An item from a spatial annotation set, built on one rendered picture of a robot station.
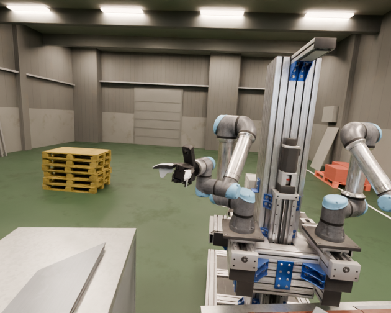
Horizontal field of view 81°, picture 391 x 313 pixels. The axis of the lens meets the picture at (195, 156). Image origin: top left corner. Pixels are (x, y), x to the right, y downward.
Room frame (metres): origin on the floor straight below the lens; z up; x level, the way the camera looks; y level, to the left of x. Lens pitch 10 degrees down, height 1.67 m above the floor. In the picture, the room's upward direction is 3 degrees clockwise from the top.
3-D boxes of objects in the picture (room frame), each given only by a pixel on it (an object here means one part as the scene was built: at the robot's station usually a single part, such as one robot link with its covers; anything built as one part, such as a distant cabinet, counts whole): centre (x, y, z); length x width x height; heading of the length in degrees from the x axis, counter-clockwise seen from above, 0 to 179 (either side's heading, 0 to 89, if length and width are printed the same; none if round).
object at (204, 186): (1.09, -0.06, 1.34); 0.11 x 0.08 x 0.11; 60
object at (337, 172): (6.48, -4.19, 0.25); 1.36 x 0.93 x 0.51; 176
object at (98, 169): (4.88, 2.52, 0.40); 1.17 x 0.77 x 0.80; 87
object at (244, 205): (1.27, -0.29, 1.20); 0.13 x 0.12 x 0.14; 60
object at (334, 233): (1.23, -0.79, 1.09); 0.15 x 0.15 x 0.10
